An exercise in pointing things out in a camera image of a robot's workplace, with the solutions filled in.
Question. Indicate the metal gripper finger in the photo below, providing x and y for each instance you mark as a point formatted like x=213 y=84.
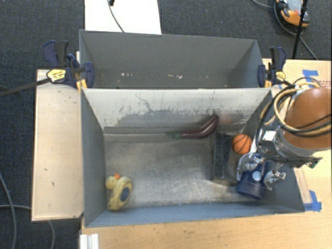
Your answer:
x=273 y=177
x=246 y=165

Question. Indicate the blue cup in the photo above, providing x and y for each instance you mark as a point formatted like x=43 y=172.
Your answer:
x=252 y=184

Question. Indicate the orange toy basketball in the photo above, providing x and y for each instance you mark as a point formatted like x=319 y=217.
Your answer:
x=241 y=144

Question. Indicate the dark green flat block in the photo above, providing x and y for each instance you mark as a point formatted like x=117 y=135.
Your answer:
x=220 y=154

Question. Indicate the purple toy eggplant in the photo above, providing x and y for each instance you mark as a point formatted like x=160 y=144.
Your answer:
x=205 y=131

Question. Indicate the grey metal bin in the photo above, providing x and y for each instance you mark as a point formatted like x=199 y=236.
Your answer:
x=166 y=165

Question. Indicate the yellow rubber duck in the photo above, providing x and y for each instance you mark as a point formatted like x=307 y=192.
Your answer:
x=119 y=193

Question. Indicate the pale wood board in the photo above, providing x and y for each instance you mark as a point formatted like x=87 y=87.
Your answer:
x=57 y=149

